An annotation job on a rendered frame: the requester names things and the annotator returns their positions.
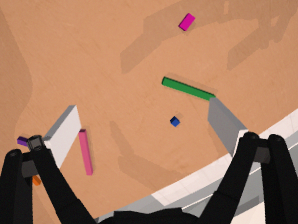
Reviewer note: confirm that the small magenta block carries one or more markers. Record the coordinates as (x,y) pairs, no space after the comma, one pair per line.
(186,22)

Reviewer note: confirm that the purple rod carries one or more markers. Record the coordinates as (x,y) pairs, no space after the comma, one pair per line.
(22,141)

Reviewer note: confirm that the pink rod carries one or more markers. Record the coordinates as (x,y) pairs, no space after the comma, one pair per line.
(85,151)

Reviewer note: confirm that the green rod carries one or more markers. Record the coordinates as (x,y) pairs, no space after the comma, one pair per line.
(186,88)

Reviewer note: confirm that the orange rod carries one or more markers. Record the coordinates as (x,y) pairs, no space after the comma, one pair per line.
(36,180)

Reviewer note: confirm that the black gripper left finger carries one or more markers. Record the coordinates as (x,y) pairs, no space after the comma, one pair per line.
(16,192)

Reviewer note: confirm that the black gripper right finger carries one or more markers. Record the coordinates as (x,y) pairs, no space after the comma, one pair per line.
(279,178)

